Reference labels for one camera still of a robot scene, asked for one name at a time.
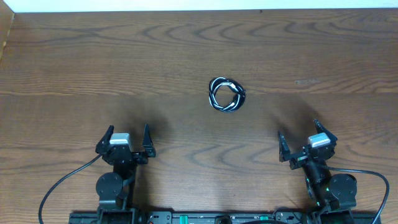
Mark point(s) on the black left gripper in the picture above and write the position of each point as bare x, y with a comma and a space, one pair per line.
125, 154

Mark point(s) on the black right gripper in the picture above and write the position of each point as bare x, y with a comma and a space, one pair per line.
305, 157

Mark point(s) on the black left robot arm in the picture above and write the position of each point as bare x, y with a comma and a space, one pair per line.
115, 189

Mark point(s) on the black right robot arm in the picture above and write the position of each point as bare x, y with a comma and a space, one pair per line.
335, 195

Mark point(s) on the brown cardboard panel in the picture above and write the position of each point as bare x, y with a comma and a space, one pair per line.
6, 20

